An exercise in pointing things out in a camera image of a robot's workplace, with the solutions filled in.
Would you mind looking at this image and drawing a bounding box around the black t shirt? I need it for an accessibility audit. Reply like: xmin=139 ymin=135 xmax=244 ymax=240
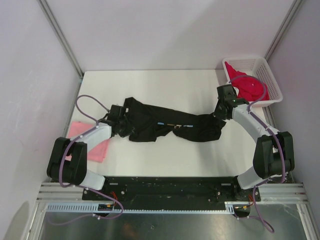
xmin=124 ymin=97 xmax=226 ymax=143

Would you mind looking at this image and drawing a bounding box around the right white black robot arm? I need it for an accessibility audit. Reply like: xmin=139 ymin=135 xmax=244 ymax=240
xmin=214 ymin=84 xmax=295 ymax=201

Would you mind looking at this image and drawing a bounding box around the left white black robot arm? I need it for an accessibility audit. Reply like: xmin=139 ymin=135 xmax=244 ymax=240
xmin=46 ymin=105 xmax=133 ymax=200

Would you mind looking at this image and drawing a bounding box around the red crumpled t shirt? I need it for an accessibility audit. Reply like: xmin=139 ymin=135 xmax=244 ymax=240
xmin=224 ymin=62 xmax=270 ymax=102

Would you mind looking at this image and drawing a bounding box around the pink folded t shirt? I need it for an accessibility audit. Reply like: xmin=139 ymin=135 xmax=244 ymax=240
xmin=67 ymin=121 xmax=110 ymax=163

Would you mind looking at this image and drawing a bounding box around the white plastic basket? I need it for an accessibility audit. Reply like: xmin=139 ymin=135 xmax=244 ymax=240
xmin=222 ymin=56 xmax=283 ymax=108

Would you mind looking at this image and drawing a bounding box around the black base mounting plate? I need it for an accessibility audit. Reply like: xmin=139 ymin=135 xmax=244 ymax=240
xmin=82 ymin=176 xmax=261 ymax=211

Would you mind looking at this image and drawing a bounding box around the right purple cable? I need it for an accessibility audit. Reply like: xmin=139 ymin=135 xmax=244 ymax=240
xmin=226 ymin=75 xmax=286 ymax=234

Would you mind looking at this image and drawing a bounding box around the grey slotted cable duct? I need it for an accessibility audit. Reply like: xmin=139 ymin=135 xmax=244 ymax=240
xmin=46 ymin=201 xmax=251 ymax=215

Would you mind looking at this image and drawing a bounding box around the right aluminium frame post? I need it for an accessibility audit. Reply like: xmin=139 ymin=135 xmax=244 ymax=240
xmin=264 ymin=0 xmax=306 ymax=62

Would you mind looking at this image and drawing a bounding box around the aluminium frame post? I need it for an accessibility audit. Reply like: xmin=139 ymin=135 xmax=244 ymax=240
xmin=264 ymin=0 xmax=306 ymax=62
xmin=37 ymin=0 xmax=84 ymax=79

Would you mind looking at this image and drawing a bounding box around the left aluminium frame post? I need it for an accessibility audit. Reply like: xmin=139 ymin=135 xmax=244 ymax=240
xmin=37 ymin=0 xmax=84 ymax=79

